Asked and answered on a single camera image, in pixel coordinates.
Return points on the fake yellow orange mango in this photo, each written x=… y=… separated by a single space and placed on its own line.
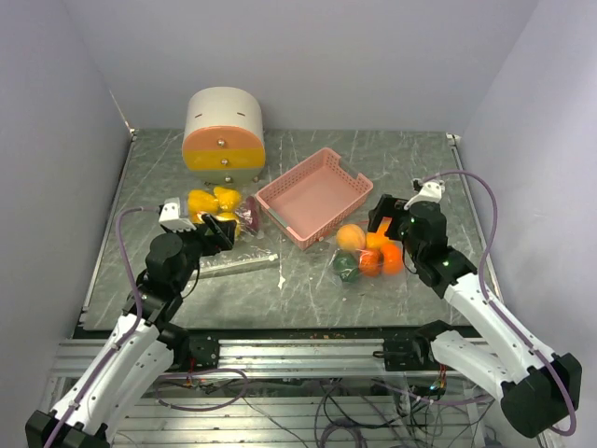
x=374 y=240

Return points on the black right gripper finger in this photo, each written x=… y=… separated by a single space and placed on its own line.
x=396 y=229
x=385 y=208

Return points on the fake yellow peach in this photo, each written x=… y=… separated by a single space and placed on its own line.
x=351 y=237

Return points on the fake red orange tomato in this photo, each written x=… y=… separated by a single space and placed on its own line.
x=370 y=262

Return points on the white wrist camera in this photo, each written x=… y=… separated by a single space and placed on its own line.
x=428 y=191
x=174 y=216

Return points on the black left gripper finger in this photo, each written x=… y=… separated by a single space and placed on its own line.
x=230 y=227
x=213 y=233

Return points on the fake yellow bell pepper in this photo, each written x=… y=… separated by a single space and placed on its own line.
x=201 y=202

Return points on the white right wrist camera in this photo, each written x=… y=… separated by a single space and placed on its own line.
x=428 y=191

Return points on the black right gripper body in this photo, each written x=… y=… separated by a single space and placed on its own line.
x=401 y=215

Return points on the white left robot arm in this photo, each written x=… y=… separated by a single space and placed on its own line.
x=142 y=346

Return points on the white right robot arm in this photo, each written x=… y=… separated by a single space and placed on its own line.
x=535 y=387

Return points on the clear red-zip bag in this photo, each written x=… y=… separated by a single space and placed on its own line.
x=363 y=281

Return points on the round pastel mini drawer cabinet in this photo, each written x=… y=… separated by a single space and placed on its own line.
x=223 y=141

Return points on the pink perforated plastic basket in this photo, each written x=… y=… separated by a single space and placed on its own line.
x=314 y=197

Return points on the aluminium rail frame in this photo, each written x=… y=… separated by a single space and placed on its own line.
x=235 y=423

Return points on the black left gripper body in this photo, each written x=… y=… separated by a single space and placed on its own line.
x=196 y=244

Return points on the fake dark green avocado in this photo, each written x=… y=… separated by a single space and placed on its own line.
x=345 y=266

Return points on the fake yellow lemon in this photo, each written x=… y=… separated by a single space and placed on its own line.
x=228 y=199

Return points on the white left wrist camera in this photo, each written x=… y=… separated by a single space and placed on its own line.
x=174 y=216

